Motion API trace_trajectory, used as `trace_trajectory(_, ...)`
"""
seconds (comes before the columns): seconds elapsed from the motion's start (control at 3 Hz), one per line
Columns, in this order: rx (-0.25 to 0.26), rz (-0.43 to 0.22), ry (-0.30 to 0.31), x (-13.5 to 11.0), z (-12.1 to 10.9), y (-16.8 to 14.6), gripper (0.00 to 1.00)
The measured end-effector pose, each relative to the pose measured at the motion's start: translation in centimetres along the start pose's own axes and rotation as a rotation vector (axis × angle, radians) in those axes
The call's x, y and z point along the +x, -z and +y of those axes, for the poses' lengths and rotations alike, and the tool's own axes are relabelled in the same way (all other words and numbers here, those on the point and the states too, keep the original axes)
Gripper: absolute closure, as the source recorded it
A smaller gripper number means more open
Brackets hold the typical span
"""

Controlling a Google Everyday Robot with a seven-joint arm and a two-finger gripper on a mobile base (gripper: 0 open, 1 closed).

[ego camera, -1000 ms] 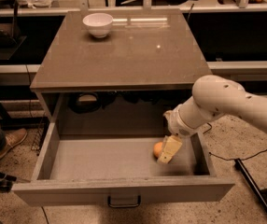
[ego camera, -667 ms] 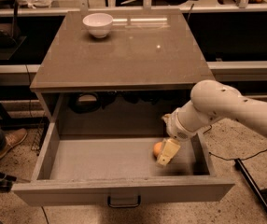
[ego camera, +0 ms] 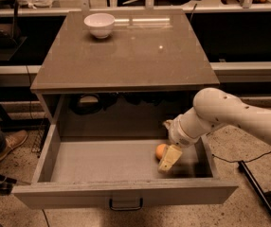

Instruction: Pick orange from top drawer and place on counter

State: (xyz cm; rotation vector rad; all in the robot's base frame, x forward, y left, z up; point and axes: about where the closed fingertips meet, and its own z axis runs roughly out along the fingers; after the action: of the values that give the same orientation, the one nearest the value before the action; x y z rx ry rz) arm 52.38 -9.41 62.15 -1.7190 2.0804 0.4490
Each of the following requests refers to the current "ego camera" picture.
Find open grey top drawer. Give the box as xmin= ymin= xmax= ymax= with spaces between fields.
xmin=11 ymin=95 xmax=240 ymax=210

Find dark chair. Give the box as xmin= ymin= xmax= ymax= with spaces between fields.
xmin=0 ymin=0 xmax=27 ymax=63

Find tan shoe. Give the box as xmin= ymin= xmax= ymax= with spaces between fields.
xmin=0 ymin=131 xmax=27 ymax=162

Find black metal stand leg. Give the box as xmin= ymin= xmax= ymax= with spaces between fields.
xmin=238 ymin=161 xmax=271 ymax=217

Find black drawer handle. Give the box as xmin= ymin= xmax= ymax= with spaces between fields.
xmin=109 ymin=198 xmax=143 ymax=212

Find orange fruit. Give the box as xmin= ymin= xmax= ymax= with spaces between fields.
xmin=155 ymin=144 xmax=168 ymax=160

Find white ceramic bowl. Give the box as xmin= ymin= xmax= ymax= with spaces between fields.
xmin=84 ymin=13 xmax=115 ymax=39

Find black wire rack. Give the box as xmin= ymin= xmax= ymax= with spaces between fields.
xmin=31 ymin=118 xmax=50 ymax=157

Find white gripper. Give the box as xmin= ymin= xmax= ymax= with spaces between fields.
xmin=158 ymin=113 xmax=202 ymax=172

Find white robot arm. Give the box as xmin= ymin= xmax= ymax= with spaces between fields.
xmin=158 ymin=88 xmax=271 ymax=173

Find black floor cable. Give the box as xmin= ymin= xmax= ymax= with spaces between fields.
xmin=206 ymin=123 xmax=271 ymax=165

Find grey cabinet with counter top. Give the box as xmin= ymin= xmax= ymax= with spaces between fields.
xmin=31 ymin=9 xmax=219 ymax=138

